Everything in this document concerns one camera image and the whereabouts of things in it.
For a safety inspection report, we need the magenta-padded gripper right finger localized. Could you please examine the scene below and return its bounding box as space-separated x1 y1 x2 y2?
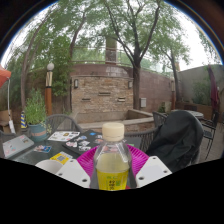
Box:
126 144 173 189

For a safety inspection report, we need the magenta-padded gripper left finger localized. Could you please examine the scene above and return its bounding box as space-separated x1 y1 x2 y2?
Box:
55 146 101 189

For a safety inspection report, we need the yellow-labelled clear drink bottle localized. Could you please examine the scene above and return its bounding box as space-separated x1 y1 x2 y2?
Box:
93 122 133 191

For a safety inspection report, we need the black laptop with stickers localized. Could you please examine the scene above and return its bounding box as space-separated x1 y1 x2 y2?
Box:
62 129 104 155

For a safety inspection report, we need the yellow sticker card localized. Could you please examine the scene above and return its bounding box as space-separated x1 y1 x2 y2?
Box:
49 151 74 165

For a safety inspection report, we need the white sticker sheet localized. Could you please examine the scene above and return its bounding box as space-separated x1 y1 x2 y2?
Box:
47 130 81 142

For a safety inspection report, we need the blue sticker card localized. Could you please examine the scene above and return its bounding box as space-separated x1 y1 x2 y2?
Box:
33 144 53 154

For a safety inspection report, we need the grey laptop with stickers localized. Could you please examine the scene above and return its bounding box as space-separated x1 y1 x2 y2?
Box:
1 134 35 159

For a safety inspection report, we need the green plant in teal pot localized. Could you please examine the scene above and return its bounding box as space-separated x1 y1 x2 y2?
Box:
23 88 48 143

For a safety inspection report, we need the round dark patio table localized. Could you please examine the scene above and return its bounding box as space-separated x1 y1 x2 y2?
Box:
181 109 205 119

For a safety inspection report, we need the yellow and blue striped cone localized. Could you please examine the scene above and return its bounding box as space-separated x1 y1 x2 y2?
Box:
20 110 28 130

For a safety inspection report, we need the dark forked tree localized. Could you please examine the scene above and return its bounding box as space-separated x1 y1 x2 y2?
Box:
99 0 174 111

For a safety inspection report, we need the black metal chair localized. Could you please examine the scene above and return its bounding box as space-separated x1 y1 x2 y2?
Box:
199 111 221 159

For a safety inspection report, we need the white umbrella pole with base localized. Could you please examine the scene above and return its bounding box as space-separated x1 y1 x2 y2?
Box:
7 78 16 134

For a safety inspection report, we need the leaning brown-trunk tree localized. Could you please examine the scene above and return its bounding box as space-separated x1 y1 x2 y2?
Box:
9 13 68 114

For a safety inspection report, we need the closed maroon umbrella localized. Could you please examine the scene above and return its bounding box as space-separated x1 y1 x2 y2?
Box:
206 64 221 114

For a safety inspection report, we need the orange patio umbrella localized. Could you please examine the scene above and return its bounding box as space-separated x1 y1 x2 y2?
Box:
0 64 12 88

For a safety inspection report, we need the wooden lamp post with globe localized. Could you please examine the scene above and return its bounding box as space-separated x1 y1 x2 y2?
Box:
44 62 55 117

